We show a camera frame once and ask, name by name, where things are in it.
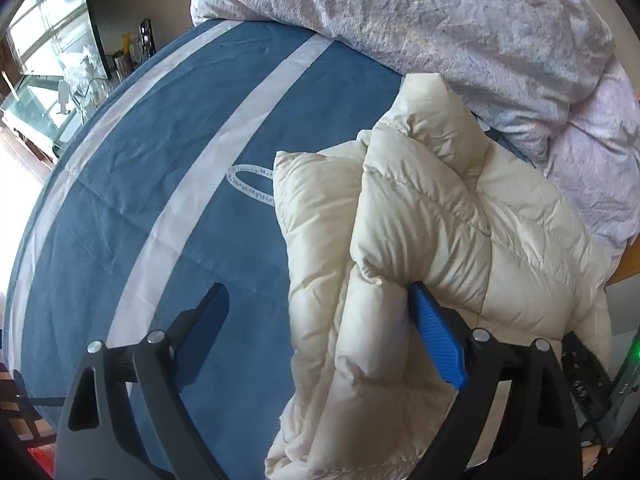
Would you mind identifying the cluttered bedside table items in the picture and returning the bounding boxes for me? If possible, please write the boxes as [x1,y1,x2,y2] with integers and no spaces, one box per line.
[58,18,156,122]

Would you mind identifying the dark wooden chair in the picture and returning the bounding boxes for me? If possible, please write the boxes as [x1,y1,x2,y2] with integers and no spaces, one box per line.
[1,364,64,463]

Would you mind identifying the cream quilted down jacket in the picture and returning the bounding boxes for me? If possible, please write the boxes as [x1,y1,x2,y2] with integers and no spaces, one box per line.
[265,74,612,479]

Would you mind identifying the window with frame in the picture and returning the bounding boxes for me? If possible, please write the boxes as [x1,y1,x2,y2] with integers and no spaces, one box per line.
[1,0,112,160]

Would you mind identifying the lilac floral duvet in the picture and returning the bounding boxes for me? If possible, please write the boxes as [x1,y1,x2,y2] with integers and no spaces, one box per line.
[191,0,639,259]

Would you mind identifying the blue striped bed sheet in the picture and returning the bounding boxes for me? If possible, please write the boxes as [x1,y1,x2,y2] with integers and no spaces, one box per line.
[3,21,401,479]

